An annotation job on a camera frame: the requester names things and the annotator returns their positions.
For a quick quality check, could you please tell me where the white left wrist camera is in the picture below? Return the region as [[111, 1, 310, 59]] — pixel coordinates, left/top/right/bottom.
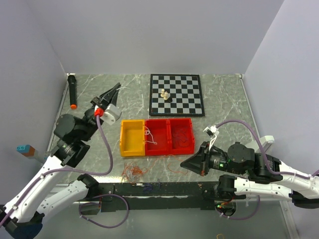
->
[[94, 104, 122, 125]]

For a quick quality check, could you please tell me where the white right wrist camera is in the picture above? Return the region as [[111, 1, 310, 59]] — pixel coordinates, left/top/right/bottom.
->
[[203, 125, 219, 149]]

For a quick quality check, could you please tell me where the orange wire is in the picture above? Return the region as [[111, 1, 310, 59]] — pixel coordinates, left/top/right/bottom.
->
[[121, 154, 189, 184]]

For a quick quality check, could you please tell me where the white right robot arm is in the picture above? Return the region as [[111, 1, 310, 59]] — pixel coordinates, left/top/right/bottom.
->
[[180, 141, 319, 209]]

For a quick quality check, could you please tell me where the white chess piece short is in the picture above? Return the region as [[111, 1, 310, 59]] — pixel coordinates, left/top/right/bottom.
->
[[163, 92, 168, 101]]

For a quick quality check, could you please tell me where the red plastic bin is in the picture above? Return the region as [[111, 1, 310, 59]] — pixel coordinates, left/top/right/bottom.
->
[[145, 119, 170, 156], [169, 118, 195, 155]]

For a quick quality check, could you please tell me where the black white chessboard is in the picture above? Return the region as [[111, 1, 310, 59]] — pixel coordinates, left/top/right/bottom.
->
[[149, 74, 205, 117]]

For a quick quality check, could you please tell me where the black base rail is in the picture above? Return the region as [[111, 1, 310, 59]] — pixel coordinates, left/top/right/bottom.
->
[[81, 181, 246, 212]]

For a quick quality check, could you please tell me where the blue brown toy block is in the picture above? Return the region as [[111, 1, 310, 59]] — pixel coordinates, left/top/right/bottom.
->
[[16, 144, 36, 157]]

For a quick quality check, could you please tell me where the white stand bracket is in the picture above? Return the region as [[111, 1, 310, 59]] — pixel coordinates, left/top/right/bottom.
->
[[251, 135, 275, 153]]

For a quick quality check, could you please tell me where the black marker orange cap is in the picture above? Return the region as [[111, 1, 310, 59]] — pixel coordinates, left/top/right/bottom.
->
[[67, 74, 77, 110]]

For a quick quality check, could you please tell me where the red plastic bin middle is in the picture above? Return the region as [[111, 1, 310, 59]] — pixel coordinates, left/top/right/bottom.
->
[[145, 119, 170, 156]]

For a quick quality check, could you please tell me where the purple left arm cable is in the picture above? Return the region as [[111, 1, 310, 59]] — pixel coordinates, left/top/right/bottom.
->
[[0, 117, 114, 229]]

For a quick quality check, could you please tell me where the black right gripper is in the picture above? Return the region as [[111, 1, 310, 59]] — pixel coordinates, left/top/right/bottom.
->
[[178, 140, 242, 175]]

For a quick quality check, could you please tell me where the purple thin wire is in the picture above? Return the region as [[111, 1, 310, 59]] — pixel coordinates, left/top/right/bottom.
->
[[173, 125, 190, 148]]

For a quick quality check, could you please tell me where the black chess piece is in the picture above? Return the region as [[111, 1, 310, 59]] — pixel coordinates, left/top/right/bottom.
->
[[165, 97, 172, 103]]

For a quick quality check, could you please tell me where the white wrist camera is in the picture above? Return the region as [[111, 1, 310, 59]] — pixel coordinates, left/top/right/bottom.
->
[[94, 104, 122, 125], [203, 125, 219, 149]]

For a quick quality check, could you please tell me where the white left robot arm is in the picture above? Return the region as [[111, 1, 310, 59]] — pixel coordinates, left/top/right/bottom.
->
[[0, 83, 122, 239]]

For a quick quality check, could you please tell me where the white chess piece tall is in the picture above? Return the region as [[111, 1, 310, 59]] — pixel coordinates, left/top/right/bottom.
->
[[160, 89, 165, 98]]

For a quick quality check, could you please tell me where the yellow plastic bin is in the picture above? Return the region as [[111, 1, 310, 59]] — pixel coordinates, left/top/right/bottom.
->
[[120, 119, 145, 157]]

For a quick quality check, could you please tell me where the red plastic bin right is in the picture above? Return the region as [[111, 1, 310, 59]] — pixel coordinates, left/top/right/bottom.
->
[[169, 118, 195, 155]]

